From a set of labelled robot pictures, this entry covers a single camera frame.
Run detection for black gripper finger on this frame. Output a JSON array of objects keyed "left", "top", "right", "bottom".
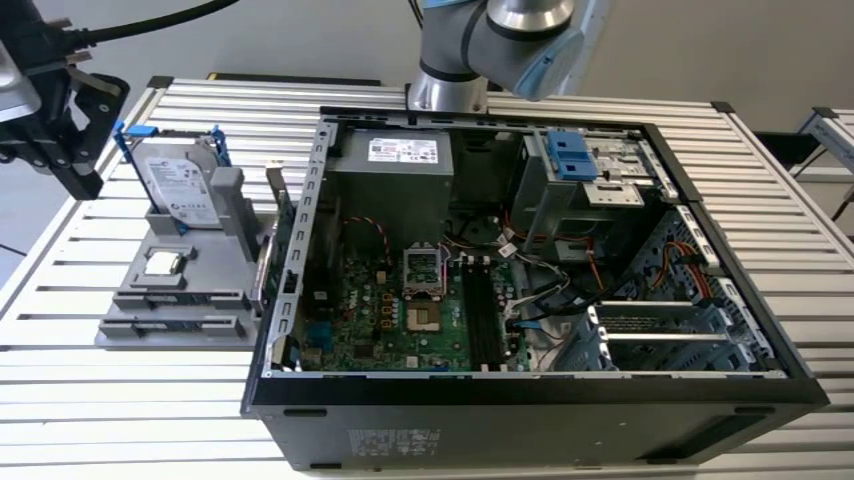
[
  {"left": 0, "top": 119, "right": 75, "bottom": 177},
  {"left": 47, "top": 69, "right": 134, "bottom": 202}
]

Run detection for RAM slot white clips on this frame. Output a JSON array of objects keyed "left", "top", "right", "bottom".
[{"left": 469, "top": 257, "right": 493, "bottom": 372}]

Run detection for hard disk in blue carrier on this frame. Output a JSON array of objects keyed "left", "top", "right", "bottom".
[{"left": 110, "top": 119, "right": 234, "bottom": 236}]

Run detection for grey parts rack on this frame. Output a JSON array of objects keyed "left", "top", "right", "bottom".
[{"left": 93, "top": 167, "right": 282, "bottom": 351}]

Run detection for silver CPU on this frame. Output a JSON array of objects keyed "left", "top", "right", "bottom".
[{"left": 145, "top": 251, "right": 183, "bottom": 277}]

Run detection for green graphics card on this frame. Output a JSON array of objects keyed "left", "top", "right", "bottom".
[{"left": 255, "top": 158, "right": 301, "bottom": 315}]

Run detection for grey power supply unit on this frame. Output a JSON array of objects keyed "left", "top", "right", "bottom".
[{"left": 325, "top": 127, "right": 458, "bottom": 251}]

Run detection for green motherboard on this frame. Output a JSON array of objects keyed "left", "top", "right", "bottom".
[{"left": 297, "top": 214, "right": 536, "bottom": 374}]

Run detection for metal socket cover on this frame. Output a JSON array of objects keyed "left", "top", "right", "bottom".
[{"left": 401, "top": 243, "right": 449, "bottom": 297}]

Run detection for CPU socket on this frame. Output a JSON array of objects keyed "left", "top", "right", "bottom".
[{"left": 402, "top": 294, "right": 448, "bottom": 335}]

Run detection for blue plastic bay latch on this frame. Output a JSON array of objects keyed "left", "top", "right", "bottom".
[{"left": 544, "top": 129, "right": 597, "bottom": 183}]

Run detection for grey metal disk bay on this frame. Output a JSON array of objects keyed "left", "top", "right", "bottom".
[{"left": 512, "top": 127, "right": 677, "bottom": 262}]

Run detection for black PC case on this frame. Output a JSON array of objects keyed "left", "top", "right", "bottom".
[{"left": 238, "top": 103, "right": 833, "bottom": 474}]

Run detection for grey metal drive cage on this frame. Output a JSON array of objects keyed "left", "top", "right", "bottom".
[{"left": 585, "top": 298, "right": 773, "bottom": 374}]

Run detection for neighbouring slatted metal table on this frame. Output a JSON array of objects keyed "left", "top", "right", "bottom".
[{"left": 789, "top": 105, "right": 854, "bottom": 221}]

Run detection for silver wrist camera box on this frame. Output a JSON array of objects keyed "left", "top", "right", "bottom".
[{"left": 0, "top": 47, "right": 43, "bottom": 125}]

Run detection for thick black cable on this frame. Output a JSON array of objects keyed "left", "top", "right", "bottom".
[{"left": 63, "top": 0, "right": 242, "bottom": 49}]

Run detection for red black twisted wire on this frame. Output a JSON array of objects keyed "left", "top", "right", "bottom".
[{"left": 339, "top": 214, "right": 395, "bottom": 269}]

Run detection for multicolour power wire bundle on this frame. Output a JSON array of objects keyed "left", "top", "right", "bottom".
[{"left": 441, "top": 219, "right": 536, "bottom": 266}]

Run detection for black cable bundle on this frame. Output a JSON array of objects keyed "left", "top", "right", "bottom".
[{"left": 513, "top": 264, "right": 646, "bottom": 331}]

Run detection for thin orange wire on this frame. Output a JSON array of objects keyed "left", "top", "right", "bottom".
[{"left": 585, "top": 247, "right": 608, "bottom": 292}]

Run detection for orange red power wires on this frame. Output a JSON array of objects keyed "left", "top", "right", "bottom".
[{"left": 648, "top": 240, "right": 714, "bottom": 307}]

